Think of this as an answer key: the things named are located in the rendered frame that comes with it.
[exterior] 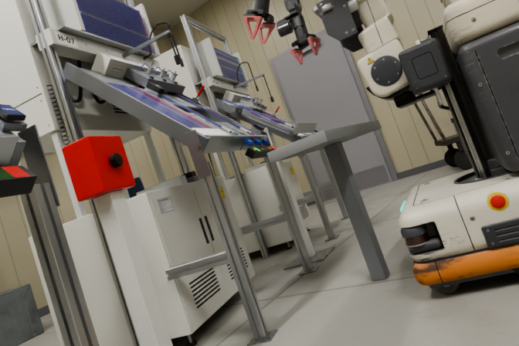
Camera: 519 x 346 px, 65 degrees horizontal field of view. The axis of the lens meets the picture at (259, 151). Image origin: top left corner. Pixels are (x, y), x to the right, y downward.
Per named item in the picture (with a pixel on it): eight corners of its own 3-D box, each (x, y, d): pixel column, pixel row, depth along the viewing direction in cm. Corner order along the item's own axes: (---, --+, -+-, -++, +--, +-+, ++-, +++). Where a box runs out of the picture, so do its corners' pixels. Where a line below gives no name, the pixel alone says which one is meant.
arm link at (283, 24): (293, -1, 181) (299, 5, 189) (269, 10, 186) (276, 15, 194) (300, 25, 181) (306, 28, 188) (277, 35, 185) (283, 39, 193)
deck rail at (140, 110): (203, 154, 151) (209, 138, 149) (200, 154, 149) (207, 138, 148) (65, 76, 171) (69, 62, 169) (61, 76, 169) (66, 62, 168)
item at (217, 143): (262, 148, 213) (267, 136, 211) (203, 154, 150) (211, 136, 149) (259, 147, 213) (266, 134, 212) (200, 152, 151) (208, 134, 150)
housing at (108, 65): (160, 96, 232) (169, 73, 229) (100, 87, 186) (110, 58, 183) (149, 91, 234) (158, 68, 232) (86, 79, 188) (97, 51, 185)
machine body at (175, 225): (259, 285, 218) (222, 174, 223) (198, 350, 152) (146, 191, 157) (161, 310, 239) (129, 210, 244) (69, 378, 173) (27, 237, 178)
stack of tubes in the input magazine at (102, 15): (154, 54, 231) (140, 11, 233) (88, 32, 182) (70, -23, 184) (137, 63, 235) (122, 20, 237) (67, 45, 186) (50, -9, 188)
